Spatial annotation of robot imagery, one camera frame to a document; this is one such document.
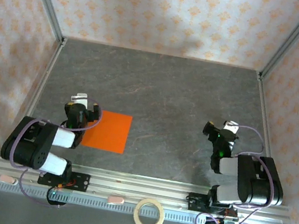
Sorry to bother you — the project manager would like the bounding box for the grey slotted cable duct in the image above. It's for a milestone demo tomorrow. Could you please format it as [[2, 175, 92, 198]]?
[[0, 178, 259, 224]]

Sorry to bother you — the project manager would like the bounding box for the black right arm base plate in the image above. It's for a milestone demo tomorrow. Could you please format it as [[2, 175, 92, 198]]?
[[186, 192, 240, 219]]

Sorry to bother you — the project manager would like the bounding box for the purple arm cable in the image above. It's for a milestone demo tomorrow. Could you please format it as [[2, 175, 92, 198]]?
[[194, 119, 287, 224], [3, 86, 104, 214]]

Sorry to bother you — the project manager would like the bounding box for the aluminium mounting rail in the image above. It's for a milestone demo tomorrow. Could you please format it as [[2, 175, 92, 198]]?
[[0, 151, 296, 224]]

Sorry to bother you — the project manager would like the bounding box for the beige tape roll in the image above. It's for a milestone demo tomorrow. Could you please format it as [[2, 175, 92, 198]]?
[[132, 196, 168, 224]]

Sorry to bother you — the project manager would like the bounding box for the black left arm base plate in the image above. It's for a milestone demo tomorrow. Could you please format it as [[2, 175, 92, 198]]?
[[37, 166, 91, 193]]

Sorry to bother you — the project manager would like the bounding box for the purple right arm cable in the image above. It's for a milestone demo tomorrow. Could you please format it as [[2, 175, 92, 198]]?
[[194, 119, 287, 224]]

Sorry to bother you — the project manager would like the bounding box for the orange paper sheet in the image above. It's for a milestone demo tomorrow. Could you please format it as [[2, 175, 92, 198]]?
[[79, 107, 134, 155]]

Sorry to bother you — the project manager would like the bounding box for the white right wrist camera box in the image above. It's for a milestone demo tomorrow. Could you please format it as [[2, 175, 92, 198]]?
[[223, 119, 241, 135]]

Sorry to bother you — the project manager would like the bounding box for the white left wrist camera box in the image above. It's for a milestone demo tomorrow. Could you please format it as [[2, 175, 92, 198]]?
[[70, 91, 89, 107]]

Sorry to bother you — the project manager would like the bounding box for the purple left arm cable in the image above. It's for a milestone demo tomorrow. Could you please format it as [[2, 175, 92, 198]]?
[[3, 86, 104, 214]]

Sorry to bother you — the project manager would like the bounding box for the aluminium table side rail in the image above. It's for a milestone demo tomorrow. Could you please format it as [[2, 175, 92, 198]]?
[[2, 31, 68, 164], [235, 72, 299, 205]]

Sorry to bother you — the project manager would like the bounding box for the pink clip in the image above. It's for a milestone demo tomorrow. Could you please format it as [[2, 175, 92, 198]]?
[[0, 174, 19, 185], [106, 194, 126, 206]]

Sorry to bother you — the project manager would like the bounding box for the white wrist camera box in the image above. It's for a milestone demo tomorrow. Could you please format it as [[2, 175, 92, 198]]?
[[223, 119, 241, 135], [70, 91, 89, 107]]

